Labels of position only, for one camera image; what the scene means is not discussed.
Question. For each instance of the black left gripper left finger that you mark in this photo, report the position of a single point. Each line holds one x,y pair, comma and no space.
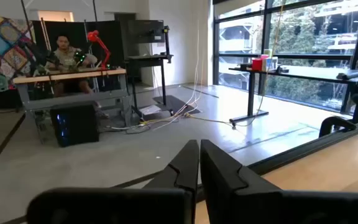
179,180

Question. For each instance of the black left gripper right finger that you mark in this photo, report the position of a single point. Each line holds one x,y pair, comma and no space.
222,186

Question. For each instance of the black computer tower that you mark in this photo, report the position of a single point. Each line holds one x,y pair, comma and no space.
76,124

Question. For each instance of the black standing monitor cart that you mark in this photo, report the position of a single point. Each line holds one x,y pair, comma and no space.
148,57

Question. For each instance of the red box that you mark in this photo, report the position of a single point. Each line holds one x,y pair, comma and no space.
256,64

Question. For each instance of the white and blue boxes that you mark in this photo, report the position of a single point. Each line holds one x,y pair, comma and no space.
269,63

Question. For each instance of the long black desk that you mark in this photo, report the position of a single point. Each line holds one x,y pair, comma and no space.
306,72

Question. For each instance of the wooden workbench with grey legs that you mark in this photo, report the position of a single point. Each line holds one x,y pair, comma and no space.
70,75

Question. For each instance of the black monitor on stand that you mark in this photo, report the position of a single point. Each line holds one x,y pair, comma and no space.
146,31

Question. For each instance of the black backdrop panel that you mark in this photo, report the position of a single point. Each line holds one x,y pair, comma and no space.
110,40

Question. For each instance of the red desk lamp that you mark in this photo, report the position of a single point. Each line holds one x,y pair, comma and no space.
93,36

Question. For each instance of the person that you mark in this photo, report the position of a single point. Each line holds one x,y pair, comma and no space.
65,56

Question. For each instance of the colourful patchwork quilt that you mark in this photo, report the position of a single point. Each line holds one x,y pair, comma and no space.
2,53

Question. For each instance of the black aluminium table frame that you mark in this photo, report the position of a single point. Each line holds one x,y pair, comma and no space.
306,150

